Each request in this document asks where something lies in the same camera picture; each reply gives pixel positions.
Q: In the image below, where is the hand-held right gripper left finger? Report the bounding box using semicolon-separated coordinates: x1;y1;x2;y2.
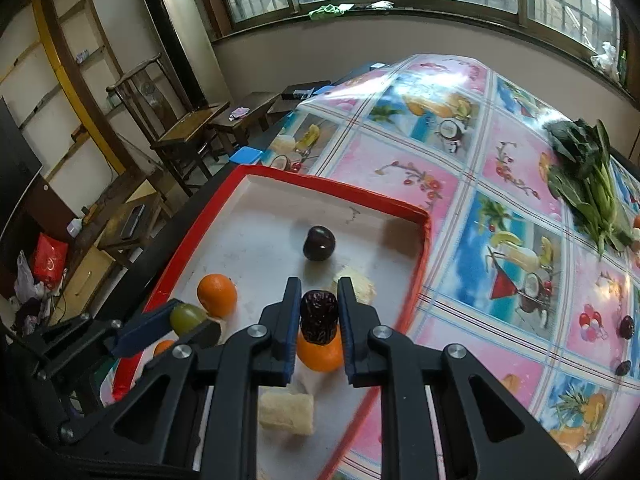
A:
100;276;303;480

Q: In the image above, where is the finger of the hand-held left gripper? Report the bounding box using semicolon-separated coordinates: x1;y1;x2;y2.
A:
35;299;185;376
190;321;222;348

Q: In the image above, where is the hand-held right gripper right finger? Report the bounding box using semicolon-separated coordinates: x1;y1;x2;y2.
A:
337;276;581;480

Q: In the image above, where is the green grape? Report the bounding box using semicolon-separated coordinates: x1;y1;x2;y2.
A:
170;302;208;335

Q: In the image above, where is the large orange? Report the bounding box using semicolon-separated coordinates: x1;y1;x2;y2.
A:
296;325;346;373

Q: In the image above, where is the beige bread chunk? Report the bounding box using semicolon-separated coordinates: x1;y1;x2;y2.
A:
258;392;316;435

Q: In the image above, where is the dark purple plum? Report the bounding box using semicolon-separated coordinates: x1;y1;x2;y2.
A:
302;225;336;262

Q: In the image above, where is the red rimmed white tray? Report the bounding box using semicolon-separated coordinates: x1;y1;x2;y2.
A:
111;164;432;480

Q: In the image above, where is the low wooden table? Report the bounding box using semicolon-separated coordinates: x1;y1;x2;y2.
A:
95;180;171;266

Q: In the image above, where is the black phone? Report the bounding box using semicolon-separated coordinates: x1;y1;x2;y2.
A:
120;204;146;240

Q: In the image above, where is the red bag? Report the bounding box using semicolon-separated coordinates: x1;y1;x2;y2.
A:
32;234;68;291

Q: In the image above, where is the white plastic bag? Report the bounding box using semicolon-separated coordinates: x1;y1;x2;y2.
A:
14;251;46;311

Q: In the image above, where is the black television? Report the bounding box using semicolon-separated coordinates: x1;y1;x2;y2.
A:
0;97;43;231

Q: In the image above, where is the wooden chair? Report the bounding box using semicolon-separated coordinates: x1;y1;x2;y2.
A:
106;52;231;196

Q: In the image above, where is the wooden stool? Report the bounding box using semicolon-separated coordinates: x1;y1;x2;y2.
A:
210;91;278;148

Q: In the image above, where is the black box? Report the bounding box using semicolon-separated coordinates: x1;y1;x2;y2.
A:
281;80;332;101

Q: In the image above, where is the tall standing air conditioner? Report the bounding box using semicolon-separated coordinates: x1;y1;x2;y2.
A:
131;0;231;111

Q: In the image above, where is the green leafy bok choy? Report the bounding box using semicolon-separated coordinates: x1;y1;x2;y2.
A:
542;119;633;261

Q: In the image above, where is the green cloth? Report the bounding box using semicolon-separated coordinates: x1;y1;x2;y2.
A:
307;4;353;21

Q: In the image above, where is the clear plastic bag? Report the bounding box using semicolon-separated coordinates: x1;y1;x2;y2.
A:
590;41;621;81

